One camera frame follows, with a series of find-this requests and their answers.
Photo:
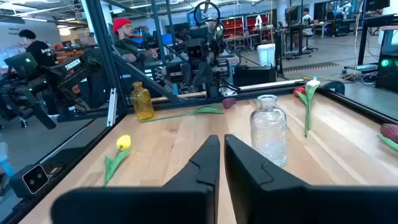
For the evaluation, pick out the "black standing desk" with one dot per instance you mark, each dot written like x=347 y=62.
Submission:
x=363 y=34

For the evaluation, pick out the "amber glass vase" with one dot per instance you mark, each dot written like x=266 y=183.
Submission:
x=142 y=104

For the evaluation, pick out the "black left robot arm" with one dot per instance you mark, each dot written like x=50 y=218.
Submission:
x=199 y=32

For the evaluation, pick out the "white artificial tulip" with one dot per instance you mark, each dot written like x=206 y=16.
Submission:
x=312 y=83

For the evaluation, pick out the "red storage shelving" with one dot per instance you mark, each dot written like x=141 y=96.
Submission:
x=234 y=28

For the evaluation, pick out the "black curved corner bracket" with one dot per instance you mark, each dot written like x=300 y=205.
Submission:
x=334 y=85

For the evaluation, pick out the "black computer tower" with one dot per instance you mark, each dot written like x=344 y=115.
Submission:
x=387 y=68

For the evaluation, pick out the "clear ribbed glass vase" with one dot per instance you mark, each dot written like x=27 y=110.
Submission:
x=269 y=133

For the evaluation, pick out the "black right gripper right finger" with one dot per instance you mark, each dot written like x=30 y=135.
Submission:
x=264 y=199

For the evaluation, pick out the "orange parts bin shelf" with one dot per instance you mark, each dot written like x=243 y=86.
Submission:
x=68 y=54

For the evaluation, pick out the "black equipment box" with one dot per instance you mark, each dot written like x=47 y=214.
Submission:
x=253 y=75

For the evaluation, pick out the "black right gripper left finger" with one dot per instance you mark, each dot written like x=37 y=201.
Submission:
x=186 y=202

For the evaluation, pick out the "black Trossen robot arm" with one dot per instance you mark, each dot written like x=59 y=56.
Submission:
x=71 y=65

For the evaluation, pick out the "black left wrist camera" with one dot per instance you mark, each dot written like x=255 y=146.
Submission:
x=196 y=52

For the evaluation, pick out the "silver aluminium bracket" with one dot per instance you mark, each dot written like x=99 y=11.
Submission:
x=111 y=107

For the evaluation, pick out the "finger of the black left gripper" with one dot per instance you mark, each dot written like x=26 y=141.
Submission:
x=186 y=73
x=202 y=74

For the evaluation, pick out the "person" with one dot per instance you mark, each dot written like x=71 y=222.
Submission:
x=38 y=49
x=124 y=40
x=307 y=20

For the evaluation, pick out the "dark red artificial tulip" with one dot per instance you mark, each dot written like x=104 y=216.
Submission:
x=229 y=102
x=390 y=132

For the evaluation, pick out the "white waste bin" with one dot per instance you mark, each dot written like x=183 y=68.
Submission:
x=266 y=54

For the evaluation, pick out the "yellow artificial tulip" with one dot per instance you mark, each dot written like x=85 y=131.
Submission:
x=123 y=142

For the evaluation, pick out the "black table-level camera box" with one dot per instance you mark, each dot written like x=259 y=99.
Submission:
x=31 y=182

